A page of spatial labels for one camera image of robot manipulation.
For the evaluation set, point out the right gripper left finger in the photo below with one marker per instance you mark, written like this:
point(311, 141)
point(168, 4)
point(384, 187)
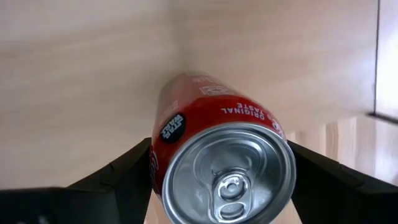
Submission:
point(130, 186)

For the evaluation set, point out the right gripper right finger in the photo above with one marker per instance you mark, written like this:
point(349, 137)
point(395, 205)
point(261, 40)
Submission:
point(335, 196)

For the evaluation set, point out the red Coca-Cola can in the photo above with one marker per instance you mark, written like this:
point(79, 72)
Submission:
point(217, 118)

